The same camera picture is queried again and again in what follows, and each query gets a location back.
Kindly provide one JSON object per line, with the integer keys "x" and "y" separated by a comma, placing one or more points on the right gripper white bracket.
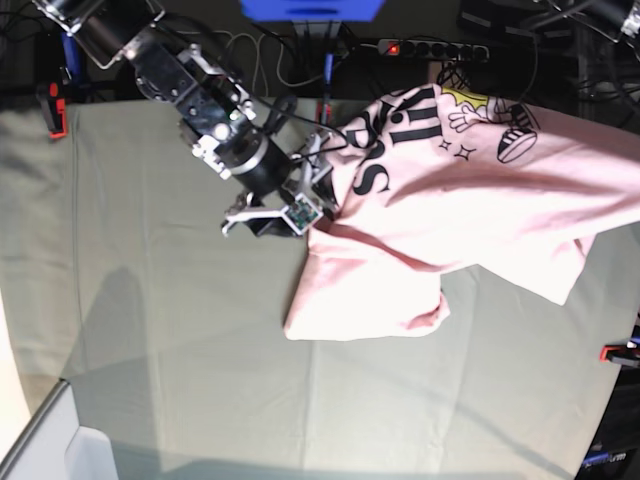
{"x": 283, "y": 196}

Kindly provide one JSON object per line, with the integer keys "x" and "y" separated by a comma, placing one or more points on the white bin corner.
{"x": 89, "y": 456}

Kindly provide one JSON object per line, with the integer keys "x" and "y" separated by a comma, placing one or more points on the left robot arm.
{"x": 616, "y": 20}

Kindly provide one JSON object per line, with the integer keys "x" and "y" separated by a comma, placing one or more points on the green table cloth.
{"x": 115, "y": 277}

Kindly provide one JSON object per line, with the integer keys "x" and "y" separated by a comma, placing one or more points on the red black clamp centre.
{"x": 323, "y": 112}

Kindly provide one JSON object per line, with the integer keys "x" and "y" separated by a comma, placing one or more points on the red black clamp left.
{"x": 53, "y": 107}

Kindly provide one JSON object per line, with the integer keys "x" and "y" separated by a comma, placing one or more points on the black power strip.
{"x": 433, "y": 50}

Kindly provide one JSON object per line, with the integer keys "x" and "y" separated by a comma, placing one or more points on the pink printed t-shirt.
{"x": 433, "y": 180}

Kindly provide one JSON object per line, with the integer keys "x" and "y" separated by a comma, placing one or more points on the blue clamp handle left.
{"x": 72, "y": 57}

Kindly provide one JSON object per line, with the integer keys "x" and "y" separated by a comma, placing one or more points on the blue clamp handle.
{"x": 72, "y": 57}
{"x": 328, "y": 68}

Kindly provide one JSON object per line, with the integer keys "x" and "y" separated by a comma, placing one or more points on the blue clamp handle centre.
{"x": 328, "y": 68}

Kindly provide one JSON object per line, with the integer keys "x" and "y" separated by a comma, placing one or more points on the red black clamp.
{"x": 53, "y": 107}
{"x": 625, "y": 355}
{"x": 323, "y": 112}

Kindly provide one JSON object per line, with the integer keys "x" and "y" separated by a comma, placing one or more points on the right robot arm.
{"x": 221, "y": 120}

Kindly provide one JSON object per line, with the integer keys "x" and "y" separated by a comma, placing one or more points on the red black clamp right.
{"x": 625, "y": 355}

